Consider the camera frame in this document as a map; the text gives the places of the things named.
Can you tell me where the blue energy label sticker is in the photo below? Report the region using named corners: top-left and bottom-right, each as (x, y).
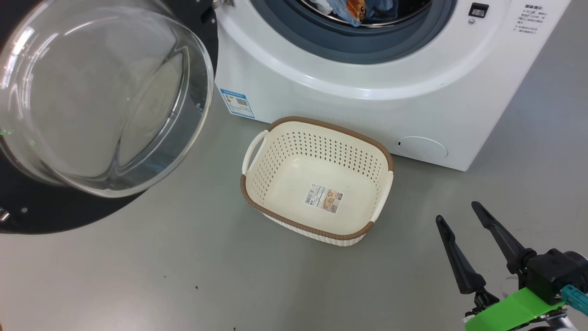
top-left (220, 88), bottom-right (255, 119)

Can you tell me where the white front-load washing machine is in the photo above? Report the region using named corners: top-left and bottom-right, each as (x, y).
top-left (214, 0), bottom-right (572, 171)

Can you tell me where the teal cable connector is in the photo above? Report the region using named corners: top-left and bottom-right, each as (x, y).
top-left (560, 284), bottom-right (588, 317)

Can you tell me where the cream laundry basket brown rim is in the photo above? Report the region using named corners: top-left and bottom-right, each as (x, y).
top-left (240, 116), bottom-right (395, 247)

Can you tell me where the round white filter cover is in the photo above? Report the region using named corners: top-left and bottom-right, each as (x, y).
top-left (395, 136), bottom-right (448, 161)

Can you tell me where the grey rubber door gasket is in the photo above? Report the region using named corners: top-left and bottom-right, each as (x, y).
top-left (250, 0), bottom-right (458, 65)

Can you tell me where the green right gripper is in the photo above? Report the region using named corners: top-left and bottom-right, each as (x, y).
top-left (435, 201), bottom-right (568, 331)

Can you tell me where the basket product label sticker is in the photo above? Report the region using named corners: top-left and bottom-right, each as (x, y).
top-left (303, 184), bottom-right (344, 213)

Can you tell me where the black-rimmed glass washer door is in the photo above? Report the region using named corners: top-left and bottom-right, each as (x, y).
top-left (0, 0), bottom-right (219, 235)

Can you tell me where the small printed text sticker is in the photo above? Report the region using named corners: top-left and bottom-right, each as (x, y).
top-left (514, 4), bottom-right (545, 36)

